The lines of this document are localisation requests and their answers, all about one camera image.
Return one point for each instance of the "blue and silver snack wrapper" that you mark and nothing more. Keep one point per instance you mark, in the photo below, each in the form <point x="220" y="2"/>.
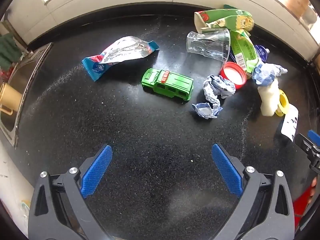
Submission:
<point x="117" y="55"/>

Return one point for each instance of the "crumpled blue white paper ball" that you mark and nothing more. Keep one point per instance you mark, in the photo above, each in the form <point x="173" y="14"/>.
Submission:
<point x="266" y="73"/>

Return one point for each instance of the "red plastic lid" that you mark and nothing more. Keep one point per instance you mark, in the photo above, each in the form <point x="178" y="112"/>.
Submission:
<point x="233" y="76"/>

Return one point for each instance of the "green toy car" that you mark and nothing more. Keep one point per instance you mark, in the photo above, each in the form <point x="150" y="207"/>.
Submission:
<point x="170" y="85"/>

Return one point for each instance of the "large crumpled blue white paper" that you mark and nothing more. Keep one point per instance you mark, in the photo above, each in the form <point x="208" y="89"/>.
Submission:
<point x="217" y="87"/>

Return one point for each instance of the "green cartoon print carton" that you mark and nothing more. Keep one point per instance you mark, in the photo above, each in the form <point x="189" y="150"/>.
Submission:
<point x="225" y="17"/>

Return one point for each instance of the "beige cup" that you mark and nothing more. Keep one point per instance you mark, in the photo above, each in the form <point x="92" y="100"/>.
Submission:
<point x="10" y="97"/>

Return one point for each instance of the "steel sink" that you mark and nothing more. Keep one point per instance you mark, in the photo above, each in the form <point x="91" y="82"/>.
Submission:
<point x="20" y="87"/>

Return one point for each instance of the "white paper tag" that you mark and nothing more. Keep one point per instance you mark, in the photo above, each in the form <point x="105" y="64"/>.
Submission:
<point x="290" y="122"/>

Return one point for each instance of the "white plastic bottle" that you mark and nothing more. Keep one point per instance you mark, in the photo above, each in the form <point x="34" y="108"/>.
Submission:
<point x="268" y="98"/>

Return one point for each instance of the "red object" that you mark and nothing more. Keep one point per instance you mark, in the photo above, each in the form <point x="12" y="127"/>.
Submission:
<point x="301" y="206"/>

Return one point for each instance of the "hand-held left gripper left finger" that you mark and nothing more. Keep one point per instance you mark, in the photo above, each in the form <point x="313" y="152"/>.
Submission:
<point x="96" y="172"/>

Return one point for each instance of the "green cloth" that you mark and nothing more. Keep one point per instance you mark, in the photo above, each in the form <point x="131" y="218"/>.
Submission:
<point x="8" y="52"/>

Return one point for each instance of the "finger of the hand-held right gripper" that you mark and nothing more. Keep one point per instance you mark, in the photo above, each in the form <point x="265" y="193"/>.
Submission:
<point x="303" y="141"/>
<point x="314" y="137"/>

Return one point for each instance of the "small crumpled blue white paper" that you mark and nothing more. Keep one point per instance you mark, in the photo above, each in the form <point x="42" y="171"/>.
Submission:
<point x="206" y="110"/>

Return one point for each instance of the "blue toothpaste tube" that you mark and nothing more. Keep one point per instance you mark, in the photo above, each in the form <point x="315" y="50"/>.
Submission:
<point x="261" y="52"/>

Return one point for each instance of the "green flattened barcode carton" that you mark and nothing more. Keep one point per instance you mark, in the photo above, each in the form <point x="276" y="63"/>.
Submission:
<point x="246" y="51"/>

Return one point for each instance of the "yellow tape roll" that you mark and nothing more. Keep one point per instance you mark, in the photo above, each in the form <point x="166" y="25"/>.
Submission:
<point x="283" y="102"/>

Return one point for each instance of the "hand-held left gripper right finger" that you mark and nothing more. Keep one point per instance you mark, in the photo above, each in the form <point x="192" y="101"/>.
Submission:
<point x="228" y="171"/>

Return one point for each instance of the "clear plastic cup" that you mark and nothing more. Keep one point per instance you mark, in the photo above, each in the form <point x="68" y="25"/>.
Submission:
<point x="208" y="45"/>

